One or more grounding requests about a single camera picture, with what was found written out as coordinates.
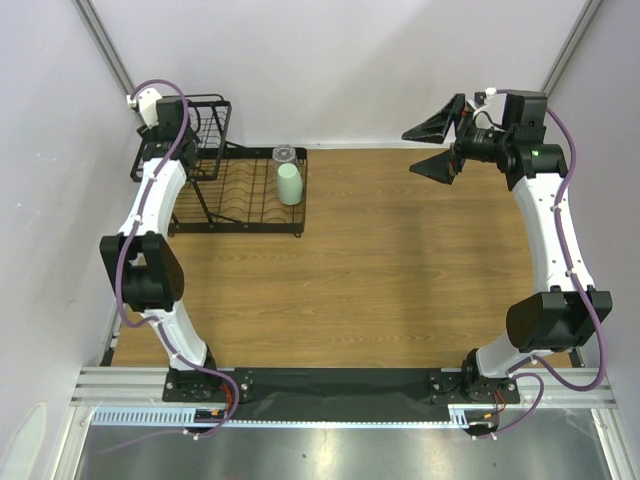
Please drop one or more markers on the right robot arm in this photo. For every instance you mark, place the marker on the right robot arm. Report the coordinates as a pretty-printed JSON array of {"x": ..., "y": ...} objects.
[{"x": 506, "y": 128}]

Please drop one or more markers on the clear plastic cup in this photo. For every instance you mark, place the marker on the clear plastic cup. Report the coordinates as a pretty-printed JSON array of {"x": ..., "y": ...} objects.
[{"x": 284, "y": 154}]

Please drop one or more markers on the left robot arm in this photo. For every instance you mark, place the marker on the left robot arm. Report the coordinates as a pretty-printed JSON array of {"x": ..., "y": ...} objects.
[{"x": 145, "y": 274}]

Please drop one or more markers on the green plastic cup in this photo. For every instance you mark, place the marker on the green plastic cup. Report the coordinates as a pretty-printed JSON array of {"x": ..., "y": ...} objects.
[{"x": 289, "y": 184}]

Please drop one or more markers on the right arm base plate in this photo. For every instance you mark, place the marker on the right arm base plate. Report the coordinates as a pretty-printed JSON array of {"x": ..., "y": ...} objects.
[{"x": 456, "y": 387}]

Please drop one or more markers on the black wire dish rack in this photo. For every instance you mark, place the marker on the black wire dish rack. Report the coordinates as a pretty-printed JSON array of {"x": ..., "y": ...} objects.
[{"x": 229, "y": 188}]

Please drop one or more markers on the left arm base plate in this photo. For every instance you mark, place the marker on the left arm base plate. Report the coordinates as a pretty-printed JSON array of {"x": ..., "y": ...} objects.
[{"x": 225, "y": 385}]

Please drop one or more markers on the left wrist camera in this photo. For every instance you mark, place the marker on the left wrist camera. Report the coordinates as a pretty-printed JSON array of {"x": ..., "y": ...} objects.
[{"x": 145, "y": 103}]

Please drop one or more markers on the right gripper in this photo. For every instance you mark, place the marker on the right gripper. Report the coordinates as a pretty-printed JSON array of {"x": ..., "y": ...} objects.
[{"x": 459, "y": 142}]

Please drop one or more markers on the black base mat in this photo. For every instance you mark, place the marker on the black base mat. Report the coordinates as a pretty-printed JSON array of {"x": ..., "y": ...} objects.
[{"x": 341, "y": 395}]

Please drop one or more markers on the aluminium frame rail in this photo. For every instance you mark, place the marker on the aluminium frame rail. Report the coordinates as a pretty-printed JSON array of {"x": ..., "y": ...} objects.
[{"x": 119, "y": 386}]

